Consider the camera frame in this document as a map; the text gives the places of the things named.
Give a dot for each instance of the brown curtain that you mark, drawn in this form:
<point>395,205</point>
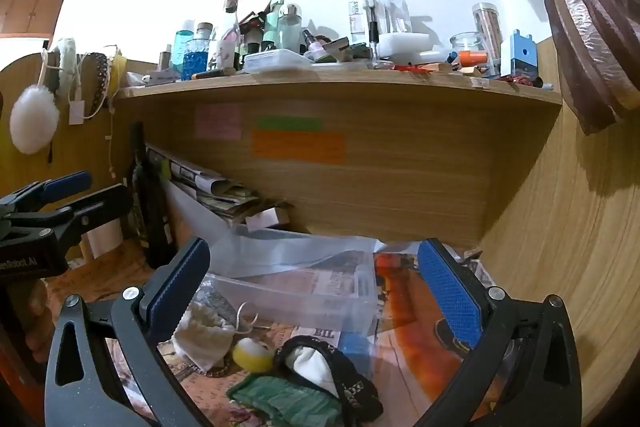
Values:
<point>590,7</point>

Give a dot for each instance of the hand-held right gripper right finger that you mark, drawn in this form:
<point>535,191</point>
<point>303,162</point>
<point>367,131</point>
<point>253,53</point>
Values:
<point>447,299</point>

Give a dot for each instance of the person's left hand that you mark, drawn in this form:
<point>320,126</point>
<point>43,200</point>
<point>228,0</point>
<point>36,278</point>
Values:
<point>40,317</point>

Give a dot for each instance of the brown cosmetic tube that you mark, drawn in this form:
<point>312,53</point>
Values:
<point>215,73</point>

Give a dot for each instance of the clear plastic sheet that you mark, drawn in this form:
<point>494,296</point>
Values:
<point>280,247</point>

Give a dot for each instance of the yellow hanging item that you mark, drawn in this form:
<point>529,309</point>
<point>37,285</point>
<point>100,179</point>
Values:
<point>117,67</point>

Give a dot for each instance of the patterned dark headband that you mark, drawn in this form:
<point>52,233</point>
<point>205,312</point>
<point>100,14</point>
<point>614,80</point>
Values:
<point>102,82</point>

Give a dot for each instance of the clear corked glass bottle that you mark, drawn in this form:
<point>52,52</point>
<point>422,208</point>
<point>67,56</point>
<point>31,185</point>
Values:
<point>229,32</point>

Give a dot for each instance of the black and white pouch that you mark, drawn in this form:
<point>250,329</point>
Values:
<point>327,372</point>

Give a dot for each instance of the white cloth pouch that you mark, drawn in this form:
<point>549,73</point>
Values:
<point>205,332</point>

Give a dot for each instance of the white fluffy puff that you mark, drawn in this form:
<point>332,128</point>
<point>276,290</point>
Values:
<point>34,118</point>

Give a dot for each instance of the clear tube of sticks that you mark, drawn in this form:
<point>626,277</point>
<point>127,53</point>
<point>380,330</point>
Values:
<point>487,32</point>

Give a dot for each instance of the wooden shelf board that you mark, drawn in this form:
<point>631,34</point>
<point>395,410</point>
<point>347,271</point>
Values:
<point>340,89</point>

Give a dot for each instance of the clear plastic box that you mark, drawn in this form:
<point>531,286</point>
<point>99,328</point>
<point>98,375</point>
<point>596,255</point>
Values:
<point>300,294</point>

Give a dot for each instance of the white paper sheet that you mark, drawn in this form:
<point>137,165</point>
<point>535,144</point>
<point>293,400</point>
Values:
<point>105,238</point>

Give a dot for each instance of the wooden cabinet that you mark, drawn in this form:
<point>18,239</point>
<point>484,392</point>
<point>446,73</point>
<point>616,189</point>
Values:
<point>27,14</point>

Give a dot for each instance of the orange printed paper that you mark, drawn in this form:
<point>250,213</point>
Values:
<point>415,347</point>

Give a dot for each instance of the dark glass bottle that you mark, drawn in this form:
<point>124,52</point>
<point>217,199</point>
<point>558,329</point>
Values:
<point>150,212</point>

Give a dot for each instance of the blue liquid bottle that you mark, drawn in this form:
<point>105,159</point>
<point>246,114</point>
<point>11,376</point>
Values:
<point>194,54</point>

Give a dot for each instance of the green knitted cloth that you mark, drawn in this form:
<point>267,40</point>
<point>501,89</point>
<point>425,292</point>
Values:
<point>285,401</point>

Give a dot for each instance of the white paper tag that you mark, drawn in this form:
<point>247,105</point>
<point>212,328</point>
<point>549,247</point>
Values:
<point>76,113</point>

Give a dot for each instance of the orange sticky note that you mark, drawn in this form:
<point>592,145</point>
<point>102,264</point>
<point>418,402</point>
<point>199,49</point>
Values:
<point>298,147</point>

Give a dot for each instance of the blue small packet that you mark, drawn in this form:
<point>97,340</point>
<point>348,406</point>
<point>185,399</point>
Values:
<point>357,348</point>

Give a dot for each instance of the pink sticky note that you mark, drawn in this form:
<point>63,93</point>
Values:
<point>218,121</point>

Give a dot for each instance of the clear flat plastic case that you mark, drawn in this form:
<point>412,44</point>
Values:
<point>277,60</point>

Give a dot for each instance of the stack of newspapers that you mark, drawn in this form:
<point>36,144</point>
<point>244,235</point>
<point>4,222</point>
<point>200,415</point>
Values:
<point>215,197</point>

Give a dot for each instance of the green pump bottle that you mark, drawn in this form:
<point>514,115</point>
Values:
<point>273,24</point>

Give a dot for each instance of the clear pale bottle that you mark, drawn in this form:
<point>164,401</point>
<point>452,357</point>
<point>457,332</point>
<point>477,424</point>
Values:
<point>290,29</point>

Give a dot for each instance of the blue pencil sharpener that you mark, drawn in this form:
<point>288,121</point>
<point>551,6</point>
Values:
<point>522,57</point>

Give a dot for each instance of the green sticky note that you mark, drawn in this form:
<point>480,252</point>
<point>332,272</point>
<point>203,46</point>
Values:
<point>290,123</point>

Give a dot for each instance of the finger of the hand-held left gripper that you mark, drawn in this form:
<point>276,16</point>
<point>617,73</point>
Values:
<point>65,186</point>
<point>95,209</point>

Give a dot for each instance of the teal plastic bottle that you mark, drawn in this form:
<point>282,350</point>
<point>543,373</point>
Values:
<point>181,39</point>

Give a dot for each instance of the white fluffy headband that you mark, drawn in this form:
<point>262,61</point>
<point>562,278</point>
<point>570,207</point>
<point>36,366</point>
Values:
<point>67,57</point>

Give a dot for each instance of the clear plastic packaging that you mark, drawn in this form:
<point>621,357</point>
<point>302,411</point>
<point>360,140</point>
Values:
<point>382,9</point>

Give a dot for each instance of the yellow round sponge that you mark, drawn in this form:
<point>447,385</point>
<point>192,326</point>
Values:
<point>252,353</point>

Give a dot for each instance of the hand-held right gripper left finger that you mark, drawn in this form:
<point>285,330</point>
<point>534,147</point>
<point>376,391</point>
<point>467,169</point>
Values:
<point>177,292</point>

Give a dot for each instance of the white rectangular box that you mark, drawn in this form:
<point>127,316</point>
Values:
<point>405,44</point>

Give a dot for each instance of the small pink bottle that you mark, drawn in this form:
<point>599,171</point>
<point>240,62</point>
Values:
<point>314,48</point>

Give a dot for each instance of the glass jar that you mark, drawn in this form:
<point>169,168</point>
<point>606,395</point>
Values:
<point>467,44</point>

